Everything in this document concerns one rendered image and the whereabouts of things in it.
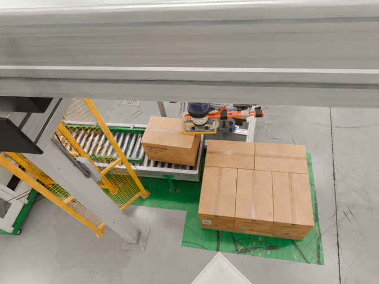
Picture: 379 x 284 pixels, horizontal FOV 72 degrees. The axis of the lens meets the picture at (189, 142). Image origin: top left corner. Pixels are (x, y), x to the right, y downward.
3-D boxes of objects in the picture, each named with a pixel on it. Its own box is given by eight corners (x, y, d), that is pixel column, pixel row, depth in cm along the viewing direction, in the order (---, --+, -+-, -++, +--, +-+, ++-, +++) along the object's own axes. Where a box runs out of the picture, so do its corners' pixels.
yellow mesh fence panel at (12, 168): (98, 239, 336) (-32, 150, 165) (95, 233, 341) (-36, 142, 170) (150, 193, 365) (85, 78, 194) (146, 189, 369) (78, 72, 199)
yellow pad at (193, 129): (184, 134, 276) (183, 131, 272) (184, 127, 282) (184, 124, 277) (216, 133, 272) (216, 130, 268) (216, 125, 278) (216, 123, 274)
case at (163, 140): (148, 159, 332) (140, 142, 299) (157, 134, 353) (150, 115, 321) (194, 166, 319) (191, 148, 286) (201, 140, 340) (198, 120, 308)
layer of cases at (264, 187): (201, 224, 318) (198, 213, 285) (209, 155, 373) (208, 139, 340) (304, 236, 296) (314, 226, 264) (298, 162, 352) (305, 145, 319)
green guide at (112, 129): (45, 128, 383) (42, 124, 375) (49, 123, 389) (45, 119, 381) (150, 134, 354) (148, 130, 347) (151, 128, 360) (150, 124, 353)
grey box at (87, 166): (78, 179, 218) (60, 160, 194) (80, 173, 221) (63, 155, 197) (100, 181, 215) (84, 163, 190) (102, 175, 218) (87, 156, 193)
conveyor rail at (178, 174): (33, 167, 364) (25, 160, 348) (35, 163, 366) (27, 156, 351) (197, 181, 323) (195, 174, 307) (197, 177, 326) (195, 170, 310)
